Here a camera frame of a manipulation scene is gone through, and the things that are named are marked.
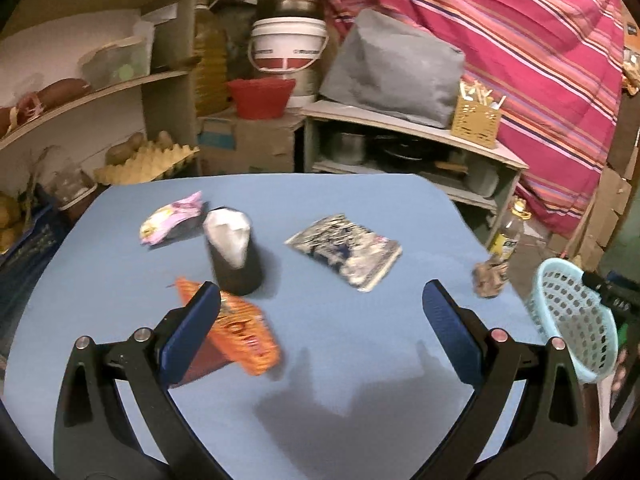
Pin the white red plastic bucket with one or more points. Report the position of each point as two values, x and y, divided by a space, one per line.
286 45

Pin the red tub with plastic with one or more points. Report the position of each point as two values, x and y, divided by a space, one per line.
73 191

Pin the sweet potatoes in net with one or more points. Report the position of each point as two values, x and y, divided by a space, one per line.
33 104

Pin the pink striped curtain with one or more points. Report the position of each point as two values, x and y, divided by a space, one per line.
556 65

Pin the black foil-lined pouch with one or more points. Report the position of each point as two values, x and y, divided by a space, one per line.
232 251

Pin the wooden shelf unit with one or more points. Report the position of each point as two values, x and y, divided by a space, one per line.
42 43

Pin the oil bottle yellow label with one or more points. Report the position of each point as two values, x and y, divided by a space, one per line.
510 230

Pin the orange snack bag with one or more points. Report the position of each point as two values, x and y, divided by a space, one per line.
243 334

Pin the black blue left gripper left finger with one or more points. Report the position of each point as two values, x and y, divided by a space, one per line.
116 418

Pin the small brown crumpled scrap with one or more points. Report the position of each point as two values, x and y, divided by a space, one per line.
490 277

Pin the clear plastic container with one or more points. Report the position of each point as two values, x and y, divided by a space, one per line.
119 61

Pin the yellow egg tray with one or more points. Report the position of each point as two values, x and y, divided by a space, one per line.
150 163

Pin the pink candy wrapper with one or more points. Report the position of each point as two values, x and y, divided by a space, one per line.
172 220

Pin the yellow cutlery basket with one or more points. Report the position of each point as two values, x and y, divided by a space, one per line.
477 115

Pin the light blue laundry basket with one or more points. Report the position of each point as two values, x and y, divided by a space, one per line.
561 306

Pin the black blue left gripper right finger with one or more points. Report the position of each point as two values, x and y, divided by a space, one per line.
524 419

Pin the potatoes in net bag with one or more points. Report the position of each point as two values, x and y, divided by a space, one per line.
11 222

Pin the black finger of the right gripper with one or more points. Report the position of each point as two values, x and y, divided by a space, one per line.
617 293

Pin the cardboard box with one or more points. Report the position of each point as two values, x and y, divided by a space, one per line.
232 145

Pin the low wooden side shelf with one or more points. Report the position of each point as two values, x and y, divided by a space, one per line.
344 139

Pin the red plastic bowl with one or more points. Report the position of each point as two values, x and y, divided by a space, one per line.
261 98

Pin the grey fabric cover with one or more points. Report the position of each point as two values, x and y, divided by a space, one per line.
389 67

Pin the blue plastic crate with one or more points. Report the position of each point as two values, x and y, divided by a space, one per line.
23 264

